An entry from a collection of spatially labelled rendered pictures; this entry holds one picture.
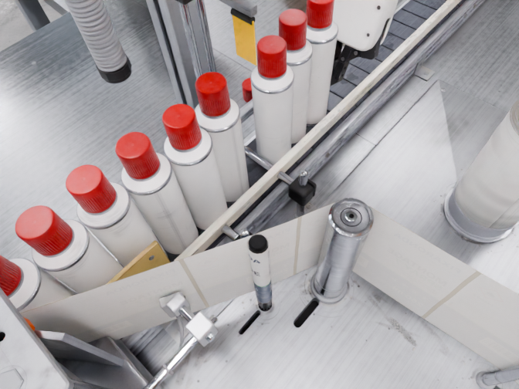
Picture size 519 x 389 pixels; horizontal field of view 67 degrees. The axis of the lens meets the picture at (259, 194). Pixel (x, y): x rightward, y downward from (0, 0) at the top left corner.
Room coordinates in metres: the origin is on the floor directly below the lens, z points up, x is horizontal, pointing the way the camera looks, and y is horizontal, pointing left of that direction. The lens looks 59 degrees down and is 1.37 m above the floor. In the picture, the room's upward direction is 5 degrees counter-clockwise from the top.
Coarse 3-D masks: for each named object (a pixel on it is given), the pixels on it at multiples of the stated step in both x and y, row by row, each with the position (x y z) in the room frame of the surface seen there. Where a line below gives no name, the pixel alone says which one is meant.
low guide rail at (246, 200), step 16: (448, 0) 0.66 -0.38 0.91; (432, 16) 0.61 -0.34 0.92; (416, 32) 0.57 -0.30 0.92; (400, 48) 0.54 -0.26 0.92; (384, 64) 0.50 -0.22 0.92; (368, 80) 0.47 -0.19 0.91; (352, 96) 0.44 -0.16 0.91; (336, 112) 0.41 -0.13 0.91; (320, 128) 0.38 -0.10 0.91; (304, 144) 0.35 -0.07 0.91; (288, 160) 0.33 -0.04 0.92; (272, 176) 0.30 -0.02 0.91; (256, 192) 0.28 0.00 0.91; (240, 208) 0.26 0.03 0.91; (224, 224) 0.24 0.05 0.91; (208, 240) 0.21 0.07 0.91
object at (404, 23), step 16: (416, 0) 0.72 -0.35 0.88; (432, 0) 0.71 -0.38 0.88; (464, 0) 0.70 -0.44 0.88; (400, 16) 0.67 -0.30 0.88; (416, 16) 0.66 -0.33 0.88; (448, 16) 0.66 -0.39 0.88; (400, 32) 0.62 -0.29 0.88; (432, 32) 0.64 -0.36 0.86; (384, 48) 0.58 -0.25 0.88; (416, 48) 0.58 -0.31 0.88; (352, 64) 0.55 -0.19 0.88; (368, 64) 0.54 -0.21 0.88; (400, 64) 0.56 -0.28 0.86; (352, 80) 0.51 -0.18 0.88; (384, 80) 0.52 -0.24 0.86; (336, 96) 0.47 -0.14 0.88; (256, 176) 0.33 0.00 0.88; (176, 256) 0.21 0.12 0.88
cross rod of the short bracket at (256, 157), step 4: (244, 148) 0.36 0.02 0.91; (248, 148) 0.36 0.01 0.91; (248, 152) 0.35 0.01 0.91; (252, 152) 0.35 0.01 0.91; (248, 156) 0.35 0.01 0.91; (252, 156) 0.34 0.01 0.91; (256, 156) 0.34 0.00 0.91; (260, 156) 0.34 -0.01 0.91; (256, 160) 0.34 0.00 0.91; (260, 160) 0.33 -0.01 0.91; (264, 160) 0.33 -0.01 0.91; (260, 164) 0.33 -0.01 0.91; (264, 164) 0.33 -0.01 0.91; (268, 164) 0.32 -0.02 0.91; (272, 164) 0.32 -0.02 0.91; (264, 168) 0.32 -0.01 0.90; (268, 168) 0.32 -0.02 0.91; (280, 172) 0.31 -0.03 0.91; (276, 176) 0.31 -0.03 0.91; (280, 176) 0.30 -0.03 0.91; (284, 176) 0.30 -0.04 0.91; (288, 176) 0.30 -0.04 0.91; (280, 180) 0.30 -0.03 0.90; (284, 180) 0.30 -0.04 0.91; (288, 180) 0.30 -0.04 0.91; (292, 180) 0.29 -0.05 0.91; (288, 184) 0.29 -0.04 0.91
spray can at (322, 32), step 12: (312, 0) 0.43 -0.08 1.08; (324, 0) 0.43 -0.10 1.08; (312, 12) 0.43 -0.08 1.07; (324, 12) 0.42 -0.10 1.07; (312, 24) 0.43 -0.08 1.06; (324, 24) 0.42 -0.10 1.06; (336, 24) 0.44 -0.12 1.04; (312, 36) 0.42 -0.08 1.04; (324, 36) 0.42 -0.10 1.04; (336, 36) 0.43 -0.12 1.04; (324, 48) 0.41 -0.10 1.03; (312, 60) 0.42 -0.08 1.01; (324, 60) 0.41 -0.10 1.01; (312, 72) 0.41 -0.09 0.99; (324, 72) 0.42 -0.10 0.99; (312, 84) 0.41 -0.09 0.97; (324, 84) 0.42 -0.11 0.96; (312, 96) 0.41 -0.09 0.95; (324, 96) 0.42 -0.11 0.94; (312, 108) 0.41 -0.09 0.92; (324, 108) 0.42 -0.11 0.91; (312, 120) 0.41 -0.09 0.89
